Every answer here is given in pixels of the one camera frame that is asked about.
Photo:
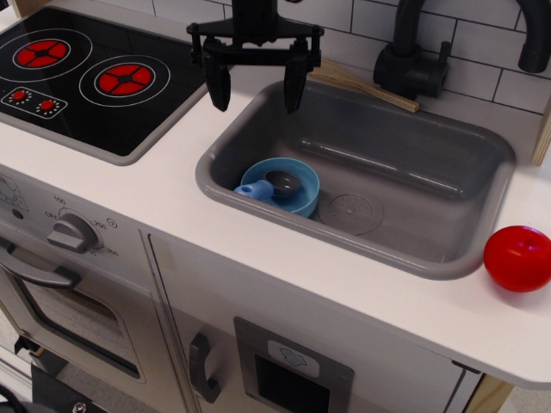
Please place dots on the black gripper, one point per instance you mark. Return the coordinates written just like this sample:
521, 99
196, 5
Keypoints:
255, 35

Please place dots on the grey spoon blue handle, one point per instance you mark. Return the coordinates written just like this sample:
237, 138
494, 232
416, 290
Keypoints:
276, 184

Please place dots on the light blue bowl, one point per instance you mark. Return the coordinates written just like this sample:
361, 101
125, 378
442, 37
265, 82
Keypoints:
305, 202

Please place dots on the grey plastic sink basin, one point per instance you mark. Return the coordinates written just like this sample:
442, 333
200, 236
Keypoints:
418, 192

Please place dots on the wooden spatula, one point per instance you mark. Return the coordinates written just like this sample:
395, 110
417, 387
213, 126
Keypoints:
336, 75

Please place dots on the black faucet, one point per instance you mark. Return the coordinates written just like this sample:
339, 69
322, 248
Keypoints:
476, 48

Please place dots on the black toy stovetop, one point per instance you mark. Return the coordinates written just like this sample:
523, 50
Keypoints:
98, 87

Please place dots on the grey oven knob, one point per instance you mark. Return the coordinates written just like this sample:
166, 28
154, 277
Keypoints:
72, 233

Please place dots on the grey dispenser panel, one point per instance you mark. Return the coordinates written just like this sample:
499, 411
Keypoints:
287, 376

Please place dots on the toy oven door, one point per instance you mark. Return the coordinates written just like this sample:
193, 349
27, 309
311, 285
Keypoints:
106, 326

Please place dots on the red toy apple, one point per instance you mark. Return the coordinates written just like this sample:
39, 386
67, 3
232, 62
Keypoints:
518, 258

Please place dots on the grey oven door handle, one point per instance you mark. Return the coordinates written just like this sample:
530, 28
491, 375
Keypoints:
58, 278

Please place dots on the grey cabinet door handle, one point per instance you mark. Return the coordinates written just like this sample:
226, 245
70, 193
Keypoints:
206, 388

